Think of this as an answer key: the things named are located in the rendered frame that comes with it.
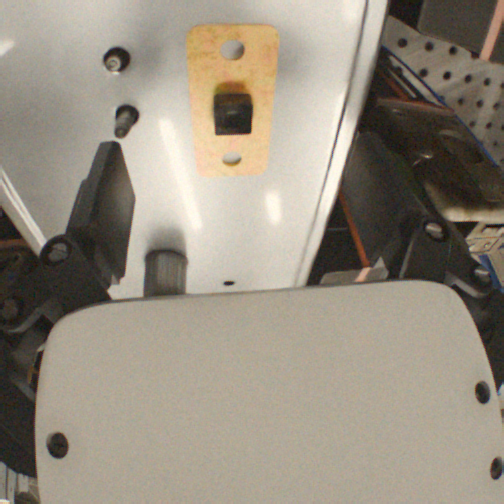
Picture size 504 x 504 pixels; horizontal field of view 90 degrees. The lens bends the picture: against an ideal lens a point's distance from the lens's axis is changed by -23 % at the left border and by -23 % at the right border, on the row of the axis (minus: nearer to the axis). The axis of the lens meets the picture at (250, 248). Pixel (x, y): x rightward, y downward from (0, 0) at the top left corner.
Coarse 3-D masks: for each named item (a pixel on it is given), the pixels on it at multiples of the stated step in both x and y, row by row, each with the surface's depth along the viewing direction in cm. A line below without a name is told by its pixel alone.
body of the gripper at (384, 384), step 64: (64, 320) 6; (128, 320) 6; (192, 320) 6; (256, 320) 6; (320, 320) 6; (384, 320) 6; (448, 320) 6; (64, 384) 5; (128, 384) 5; (192, 384) 5; (256, 384) 5; (320, 384) 5; (384, 384) 5; (448, 384) 5; (64, 448) 4; (128, 448) 4; (192, 448) 4; (256, 448) 4; (320, 448) 4; (384, 448) 4; (448, 448) 4
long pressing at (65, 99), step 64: (0, 0) 7; (64, 0) 8; (128, 0) 9; (192, 0) 10; (256, 0) 10; (320, 0) 10; (384, 0) 10; (0, 64) 10; (64, 64) 11; (128, 64) 12; (320, 64) 13; (0, 128) 12; (64, 128) 13; (320, 128) 16; (0, 192) 15; (64, 192) 17; (192, 192) 18; (256, 192) 19; (320, 192) 19; (128, 256) 23; (192, 256) 24; (256, 256) 24
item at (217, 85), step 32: (192, 32) 11; (224, 32) 11; (256, 32) 11; (192, 64) 12; (224, 64) 12; (256, 64) 12; (192, 96) 13; (224, 96) 13; (256, 96) 13; (192, 128) 15; (224, 128) 14; (256, 128) 15; (256, 160) 17
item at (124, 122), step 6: (126, 108) 13; (132, 108) 14; (120, 114) 13; (126, 114) 13; (132, 114) 13; (120, 120) 13; (126, 120) 13; (132, 120) 13; (114, 126) 13; (120, 126) 13; (126, 126) 13; (114, 132) 13; (120, 132) 13; (126, 132) 13; (120, 138) 13
